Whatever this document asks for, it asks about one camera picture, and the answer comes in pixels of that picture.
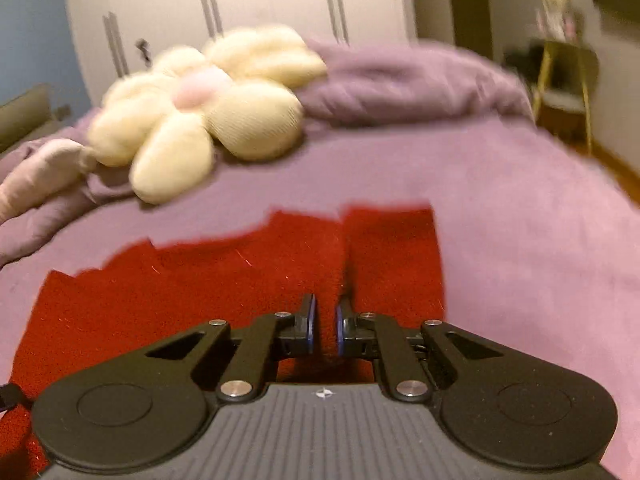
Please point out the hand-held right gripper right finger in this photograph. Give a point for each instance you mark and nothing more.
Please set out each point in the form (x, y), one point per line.
(340, 327)

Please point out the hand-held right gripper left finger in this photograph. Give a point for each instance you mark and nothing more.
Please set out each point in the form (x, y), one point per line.
(310, 325)

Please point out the red knit garment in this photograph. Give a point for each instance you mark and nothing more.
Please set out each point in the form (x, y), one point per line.
(200, 285)

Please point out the purple bed sheet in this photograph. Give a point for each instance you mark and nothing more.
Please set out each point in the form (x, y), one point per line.
(500, 240)

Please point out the cream flower-shaped pillow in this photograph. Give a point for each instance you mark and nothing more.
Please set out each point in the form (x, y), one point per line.
(235, 110)

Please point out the crumpled lilac duvet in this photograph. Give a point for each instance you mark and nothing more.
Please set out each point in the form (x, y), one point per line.
(400, 80)

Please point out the olive padded furniture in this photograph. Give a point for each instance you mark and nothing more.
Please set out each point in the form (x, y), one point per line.
(25, 115)

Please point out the wrapped flower bouquet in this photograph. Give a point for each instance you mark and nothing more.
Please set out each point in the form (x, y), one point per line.
(555, 5)

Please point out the dark wooden door frame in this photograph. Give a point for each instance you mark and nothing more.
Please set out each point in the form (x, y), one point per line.
(467, 5)

